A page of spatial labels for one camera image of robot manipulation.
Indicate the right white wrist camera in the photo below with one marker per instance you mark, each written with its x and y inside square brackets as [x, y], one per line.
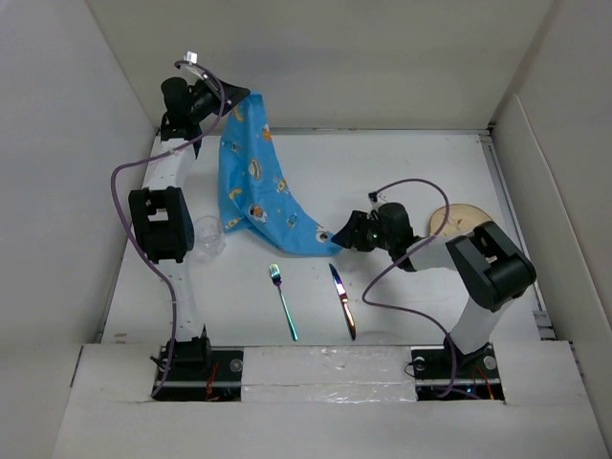
[375, 199]

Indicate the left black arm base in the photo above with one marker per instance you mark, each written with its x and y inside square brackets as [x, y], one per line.
[222, 382]

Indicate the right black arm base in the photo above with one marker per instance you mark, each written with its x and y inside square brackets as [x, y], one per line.
[439, 377]

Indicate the clear plastic cup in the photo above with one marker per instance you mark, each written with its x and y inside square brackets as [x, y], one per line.
[210, 239]

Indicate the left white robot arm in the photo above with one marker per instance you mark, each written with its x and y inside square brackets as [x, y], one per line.
[161, 220]

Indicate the blue patterned cloth placemat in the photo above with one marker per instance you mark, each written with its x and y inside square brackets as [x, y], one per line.
[253, 193]

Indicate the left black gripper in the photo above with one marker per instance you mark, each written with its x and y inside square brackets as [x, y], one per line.
[230, 94]

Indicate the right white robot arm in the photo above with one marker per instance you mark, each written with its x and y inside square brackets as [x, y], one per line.
[493, 269]

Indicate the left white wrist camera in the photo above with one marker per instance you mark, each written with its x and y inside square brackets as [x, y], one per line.
[191, 57]

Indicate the iridescent knife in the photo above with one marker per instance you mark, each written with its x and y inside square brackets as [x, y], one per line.
[344, 302]

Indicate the iridescent fork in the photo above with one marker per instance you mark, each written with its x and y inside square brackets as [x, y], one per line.
[275, 275]

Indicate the beige floral plate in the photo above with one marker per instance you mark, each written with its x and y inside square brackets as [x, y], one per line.
[462, 219]

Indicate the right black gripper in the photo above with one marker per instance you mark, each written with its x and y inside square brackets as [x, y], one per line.
[347, 236]

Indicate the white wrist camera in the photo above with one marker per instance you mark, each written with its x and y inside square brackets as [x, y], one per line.
[191, 57]
[375, 199]

